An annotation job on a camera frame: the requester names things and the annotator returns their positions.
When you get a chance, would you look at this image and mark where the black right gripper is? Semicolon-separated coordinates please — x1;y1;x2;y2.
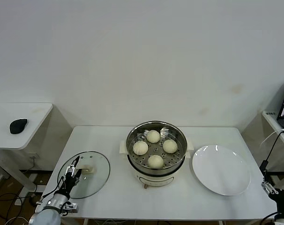
261;171;284;215

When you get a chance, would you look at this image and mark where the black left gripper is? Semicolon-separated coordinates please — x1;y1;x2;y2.
61;156;84;195

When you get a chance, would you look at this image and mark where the glass lid with cream handle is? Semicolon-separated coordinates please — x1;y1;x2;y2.
57;151;111;200

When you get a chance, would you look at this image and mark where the white steamed baozi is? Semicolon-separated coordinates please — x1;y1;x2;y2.
162;139;178;154
132;140;149;156
146;130;161;143
147;154;164;170

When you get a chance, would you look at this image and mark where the stainless steel steamer basket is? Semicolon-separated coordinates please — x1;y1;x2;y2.
125;120;188;175

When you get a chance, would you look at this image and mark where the white round plate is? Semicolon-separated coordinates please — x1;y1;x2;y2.
192;144;251;196

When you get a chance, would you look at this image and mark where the black computer mouse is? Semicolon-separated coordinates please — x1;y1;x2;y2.
9;119;29;135

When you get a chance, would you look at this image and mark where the white side table with mouse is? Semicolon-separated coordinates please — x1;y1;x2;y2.
0;103;54;199

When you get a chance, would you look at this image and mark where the black cable with adapter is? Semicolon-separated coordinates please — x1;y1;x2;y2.
259;129;284;179

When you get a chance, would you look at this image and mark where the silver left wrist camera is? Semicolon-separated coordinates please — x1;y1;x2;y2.
61;202;79;213

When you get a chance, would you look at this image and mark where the white cable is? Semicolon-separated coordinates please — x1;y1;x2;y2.
259;128;284;147

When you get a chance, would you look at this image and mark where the black floor cable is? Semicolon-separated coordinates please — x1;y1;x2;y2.
0;193;37;211

